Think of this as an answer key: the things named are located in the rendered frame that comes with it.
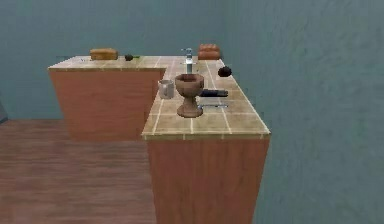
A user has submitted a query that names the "brown wooden goblet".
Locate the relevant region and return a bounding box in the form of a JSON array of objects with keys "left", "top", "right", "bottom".
[{"left": 174, "top": 73, "right": 205, "bottom": 119}]

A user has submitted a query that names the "grey metal mug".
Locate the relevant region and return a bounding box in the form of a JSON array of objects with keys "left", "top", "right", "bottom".
[{"left": 157, "top": 79, "right": 176, "bottom": 100}]

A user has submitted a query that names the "silver sink faucet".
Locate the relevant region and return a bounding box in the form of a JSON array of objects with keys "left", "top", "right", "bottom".
[{"left": 180, "top": 47, "right": 198, "bottom": 75}]

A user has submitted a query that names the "dark round lumpy object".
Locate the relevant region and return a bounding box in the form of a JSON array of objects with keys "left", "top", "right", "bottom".
[{"left": 217, "top": 65, "right": 233, "bottom": 78}]

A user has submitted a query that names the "reddish brown bread loaf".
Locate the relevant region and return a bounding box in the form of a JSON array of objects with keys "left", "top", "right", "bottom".
[{"left": 197, "top": 43, "right": 222, "bottom": 61}]

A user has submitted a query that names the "tiled wooden kitchen counter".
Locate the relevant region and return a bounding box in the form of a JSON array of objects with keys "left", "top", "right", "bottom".
[{"left": 47, "top": 55, "right": 272, "bottom": 224}]

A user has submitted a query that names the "silver blue-handled knife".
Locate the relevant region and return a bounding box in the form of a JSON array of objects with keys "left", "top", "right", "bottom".
[{"left": 197, "top": 103, "right": 229, "bottom": 110}]

